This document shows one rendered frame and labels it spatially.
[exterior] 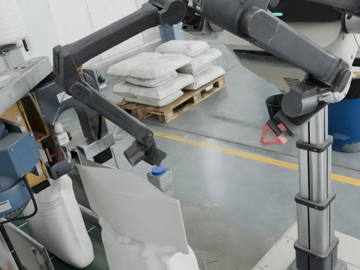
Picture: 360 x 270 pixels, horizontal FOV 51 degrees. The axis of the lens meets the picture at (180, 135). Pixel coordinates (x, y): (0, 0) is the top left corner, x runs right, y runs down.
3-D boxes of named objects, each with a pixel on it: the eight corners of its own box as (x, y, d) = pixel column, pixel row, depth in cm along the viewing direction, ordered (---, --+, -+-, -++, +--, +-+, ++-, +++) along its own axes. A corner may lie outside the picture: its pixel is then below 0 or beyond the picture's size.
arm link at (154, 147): (157, 141, 143) (148, 131, 145) (143, 152, 141) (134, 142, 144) (160, 149, 149) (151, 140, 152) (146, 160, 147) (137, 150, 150)
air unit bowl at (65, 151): (74, 158, 135) (69, 143, 132) (67, 162, 133) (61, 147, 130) (69, 156, 137) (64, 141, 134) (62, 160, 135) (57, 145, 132)
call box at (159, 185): (174, 180, 166) (171, 169, 163) (161, 190, 161) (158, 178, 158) (160, 176, 171) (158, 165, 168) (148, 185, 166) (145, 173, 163)
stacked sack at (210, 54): (225, 57, 480) (224, 46, 474) (191, 75, 438) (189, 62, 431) (198, 55, 509) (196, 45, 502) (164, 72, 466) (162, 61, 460)
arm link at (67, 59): (52, 62, 99) (38, 49, 106) (71, 102, 109) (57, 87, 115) (184, -6, 115) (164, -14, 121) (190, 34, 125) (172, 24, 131)
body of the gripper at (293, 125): (271, 118, 94) (290, 101, 89) (290, 103, 101) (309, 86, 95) (289, 138, 93) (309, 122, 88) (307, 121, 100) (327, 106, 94)
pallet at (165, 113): (225, 85, 495) (224, 74, 489) (166, 123, 417) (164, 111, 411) (177, 80, 546) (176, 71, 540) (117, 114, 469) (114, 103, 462)
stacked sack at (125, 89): (172, 80, 473) (171, 68, 467) (136, 100, 429) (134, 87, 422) (148, 78, 499) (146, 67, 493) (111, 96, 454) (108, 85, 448)
